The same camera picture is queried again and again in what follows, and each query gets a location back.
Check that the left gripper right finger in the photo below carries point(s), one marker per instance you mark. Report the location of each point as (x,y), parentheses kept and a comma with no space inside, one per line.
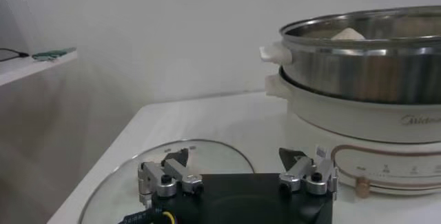
(306,173)

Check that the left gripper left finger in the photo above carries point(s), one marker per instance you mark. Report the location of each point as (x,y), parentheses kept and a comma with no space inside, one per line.
(172,177)

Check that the white steamed baozi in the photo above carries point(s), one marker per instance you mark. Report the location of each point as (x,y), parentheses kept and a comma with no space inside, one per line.
(348,34)

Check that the perforated steel steamer basket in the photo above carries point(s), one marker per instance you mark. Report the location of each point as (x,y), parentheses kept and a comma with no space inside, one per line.
(361,73)

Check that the white electric cooker base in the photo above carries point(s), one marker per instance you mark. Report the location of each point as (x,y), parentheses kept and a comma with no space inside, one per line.
(361,122)

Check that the white side table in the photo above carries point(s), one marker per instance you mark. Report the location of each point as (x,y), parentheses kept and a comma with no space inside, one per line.
(20,70)

